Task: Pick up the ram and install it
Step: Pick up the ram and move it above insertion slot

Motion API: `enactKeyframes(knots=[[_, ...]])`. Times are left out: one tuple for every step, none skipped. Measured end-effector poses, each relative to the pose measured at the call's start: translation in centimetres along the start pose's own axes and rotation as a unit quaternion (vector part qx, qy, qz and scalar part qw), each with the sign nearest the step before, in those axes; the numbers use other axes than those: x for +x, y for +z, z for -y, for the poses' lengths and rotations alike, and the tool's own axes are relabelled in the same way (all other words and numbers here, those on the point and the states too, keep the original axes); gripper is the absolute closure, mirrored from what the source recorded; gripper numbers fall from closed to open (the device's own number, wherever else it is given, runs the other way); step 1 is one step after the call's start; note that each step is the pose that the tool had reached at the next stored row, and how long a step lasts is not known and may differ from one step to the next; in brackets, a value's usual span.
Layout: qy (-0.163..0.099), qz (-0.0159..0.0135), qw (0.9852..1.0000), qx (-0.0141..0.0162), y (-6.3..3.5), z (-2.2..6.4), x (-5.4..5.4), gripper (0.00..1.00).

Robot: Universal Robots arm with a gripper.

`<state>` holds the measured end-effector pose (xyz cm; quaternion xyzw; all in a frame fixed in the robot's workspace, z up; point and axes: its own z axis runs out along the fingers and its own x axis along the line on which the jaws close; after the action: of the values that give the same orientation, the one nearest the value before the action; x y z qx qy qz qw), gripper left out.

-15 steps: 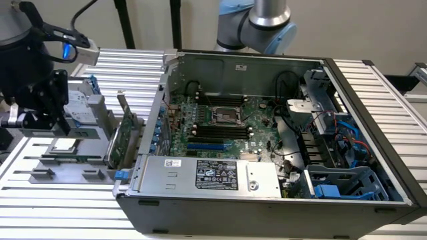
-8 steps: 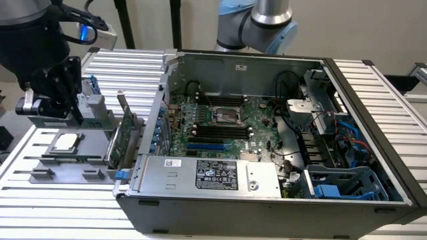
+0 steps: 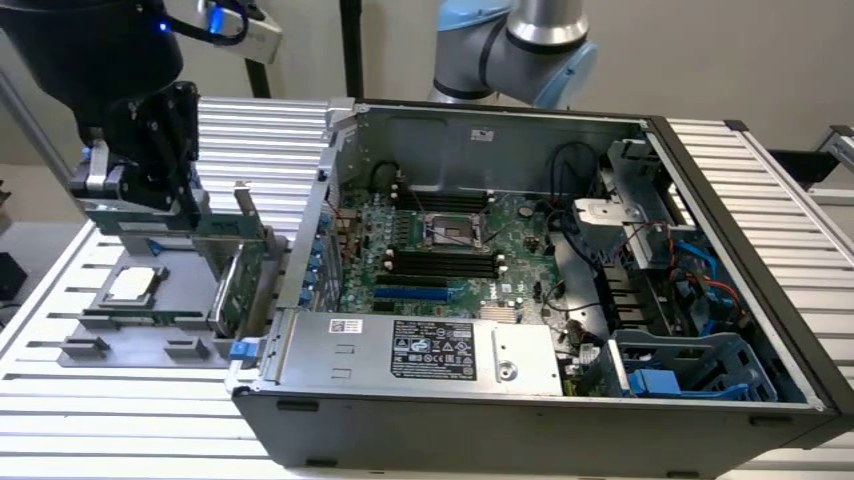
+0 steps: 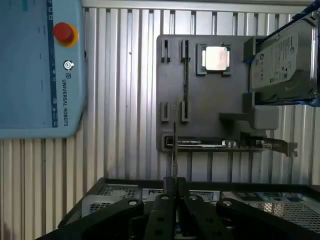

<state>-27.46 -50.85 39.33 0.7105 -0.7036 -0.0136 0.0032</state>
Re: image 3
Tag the silver metal drive bracket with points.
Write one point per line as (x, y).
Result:
(621, 210)

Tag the black box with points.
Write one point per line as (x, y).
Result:
(10, 277)

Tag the open black PC case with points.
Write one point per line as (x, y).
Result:
(468, 435)

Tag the blue disk bay latch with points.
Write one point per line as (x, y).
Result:
(657, 384)

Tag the black expansion slot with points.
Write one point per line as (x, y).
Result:
(410, 280)

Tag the grey disk bay cage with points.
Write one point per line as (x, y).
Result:
(708, 350)

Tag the aluminium frame bar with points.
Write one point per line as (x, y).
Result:
(34, 130)

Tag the silver CPU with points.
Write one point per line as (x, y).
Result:
(135, 284)

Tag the black table corner cap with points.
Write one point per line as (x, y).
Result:
(737, 125)

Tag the blue expansion slot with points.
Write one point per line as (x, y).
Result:
(410, 292)

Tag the silver power supply unit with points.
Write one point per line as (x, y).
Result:
(374, 360)

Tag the green motherboard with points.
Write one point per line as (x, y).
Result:
(528, 250)

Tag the CPU socket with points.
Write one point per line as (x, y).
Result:
(454, 230)

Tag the neighbouring aluminium table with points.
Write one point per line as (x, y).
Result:
(835, 150)

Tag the blue case latch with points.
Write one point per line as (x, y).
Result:
(242, 350)

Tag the black pole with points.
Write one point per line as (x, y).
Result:
(259, 80)
(351, 50)

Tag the black RAM slot bank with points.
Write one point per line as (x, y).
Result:
(444, 200)
(444, 262)

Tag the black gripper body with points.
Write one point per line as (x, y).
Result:
(87, 50)

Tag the silver hard disk blue caddy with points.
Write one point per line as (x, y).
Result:
(153, 247)

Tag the white case sticker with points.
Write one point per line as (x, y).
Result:
(481, 135)

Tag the black power supply label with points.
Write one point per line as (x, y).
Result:
(434, 350)

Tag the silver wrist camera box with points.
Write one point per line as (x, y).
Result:
(257, 37)

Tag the silver chipset heatsink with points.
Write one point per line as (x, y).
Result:
(501, 315)

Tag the green graphics card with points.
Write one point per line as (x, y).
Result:
(254, 280)

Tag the grey parts rack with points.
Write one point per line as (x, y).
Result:
(181, 280)

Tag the white power supply sticker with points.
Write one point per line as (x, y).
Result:
(346, 327)

